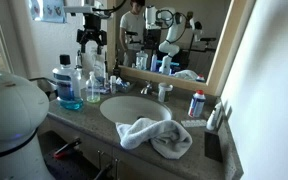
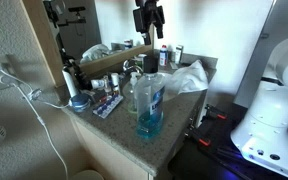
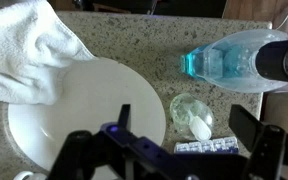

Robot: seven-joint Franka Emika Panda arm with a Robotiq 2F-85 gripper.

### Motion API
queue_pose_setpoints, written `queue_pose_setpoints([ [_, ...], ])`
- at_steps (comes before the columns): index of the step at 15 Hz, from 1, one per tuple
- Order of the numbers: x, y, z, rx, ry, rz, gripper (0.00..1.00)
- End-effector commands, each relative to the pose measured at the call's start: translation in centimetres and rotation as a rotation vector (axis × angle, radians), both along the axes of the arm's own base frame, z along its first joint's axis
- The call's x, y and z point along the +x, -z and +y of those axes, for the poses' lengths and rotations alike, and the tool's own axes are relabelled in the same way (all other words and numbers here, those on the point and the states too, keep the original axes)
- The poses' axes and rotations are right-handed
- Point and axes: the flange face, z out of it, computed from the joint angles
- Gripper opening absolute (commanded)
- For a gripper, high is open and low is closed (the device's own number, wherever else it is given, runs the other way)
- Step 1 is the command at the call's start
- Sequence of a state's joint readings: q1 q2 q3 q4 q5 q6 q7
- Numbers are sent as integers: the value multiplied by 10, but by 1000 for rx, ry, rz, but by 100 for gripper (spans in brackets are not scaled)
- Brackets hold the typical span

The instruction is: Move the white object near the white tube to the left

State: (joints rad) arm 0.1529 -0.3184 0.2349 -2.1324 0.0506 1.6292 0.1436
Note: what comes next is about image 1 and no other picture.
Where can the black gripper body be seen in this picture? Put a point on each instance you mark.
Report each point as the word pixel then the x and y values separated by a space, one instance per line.
pixel 92 31

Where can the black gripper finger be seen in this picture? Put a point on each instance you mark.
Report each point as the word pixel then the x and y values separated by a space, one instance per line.
pixel 99 49
pixel 82 48

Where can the white flat pack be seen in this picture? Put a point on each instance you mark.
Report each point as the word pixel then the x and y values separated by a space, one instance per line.
pixel 193 123

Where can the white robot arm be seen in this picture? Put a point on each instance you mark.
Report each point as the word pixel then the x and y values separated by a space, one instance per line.
pixel 23 107

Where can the electric toothbrush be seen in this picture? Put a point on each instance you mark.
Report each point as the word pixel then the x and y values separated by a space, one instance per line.
pixel 79 66

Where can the small white bottle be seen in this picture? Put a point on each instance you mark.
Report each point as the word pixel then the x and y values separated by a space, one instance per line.
pixel 113 84

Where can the blue mouthwash bottle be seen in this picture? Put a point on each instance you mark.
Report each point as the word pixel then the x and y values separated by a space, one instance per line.
pixel 68 84

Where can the clear soap pump bottle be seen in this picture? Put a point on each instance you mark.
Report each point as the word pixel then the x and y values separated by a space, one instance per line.
pixel 92 89

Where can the chrome faucet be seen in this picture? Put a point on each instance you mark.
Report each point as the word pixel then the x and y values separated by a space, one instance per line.
pixel 148 89

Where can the white sink basin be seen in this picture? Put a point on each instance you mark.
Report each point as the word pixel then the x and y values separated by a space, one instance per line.
pixel 128 109

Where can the red capped spray can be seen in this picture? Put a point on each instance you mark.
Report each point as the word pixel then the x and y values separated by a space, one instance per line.
pixel 197 103

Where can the white towel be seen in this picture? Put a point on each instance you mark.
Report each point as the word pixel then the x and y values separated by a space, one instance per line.
pixel 167 137

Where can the black holder block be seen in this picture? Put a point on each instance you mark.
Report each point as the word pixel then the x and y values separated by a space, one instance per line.
pixel 212 147

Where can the cabinet door handle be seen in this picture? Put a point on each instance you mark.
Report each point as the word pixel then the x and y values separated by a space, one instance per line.
pixel 116 165

